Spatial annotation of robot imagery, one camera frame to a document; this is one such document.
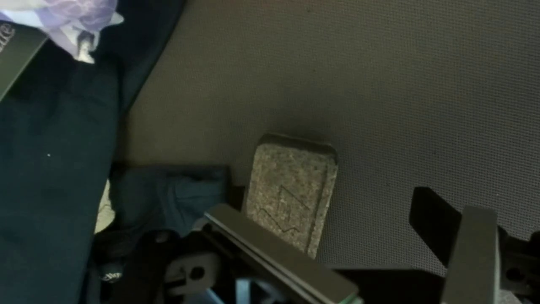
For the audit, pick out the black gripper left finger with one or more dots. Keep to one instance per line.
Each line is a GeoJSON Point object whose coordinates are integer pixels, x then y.
{"type": "Point", "coordinates": [281, 254]}

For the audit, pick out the dark navy cloth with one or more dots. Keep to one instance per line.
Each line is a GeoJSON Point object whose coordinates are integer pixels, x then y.
{"type": "Point", "coordinates": [51, 187]}

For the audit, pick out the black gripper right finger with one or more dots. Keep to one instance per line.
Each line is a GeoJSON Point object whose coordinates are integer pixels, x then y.
{"type": "Point", "coordinates": [475, 259]}

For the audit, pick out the purple checkered cloth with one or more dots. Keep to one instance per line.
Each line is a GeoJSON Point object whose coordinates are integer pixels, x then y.
{"type": "Point", "coordinates": [78, 18]}

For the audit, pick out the dark flat panel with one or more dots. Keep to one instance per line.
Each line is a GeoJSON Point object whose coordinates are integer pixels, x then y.
{"type": "Point", "coordinates": [14, 60]}

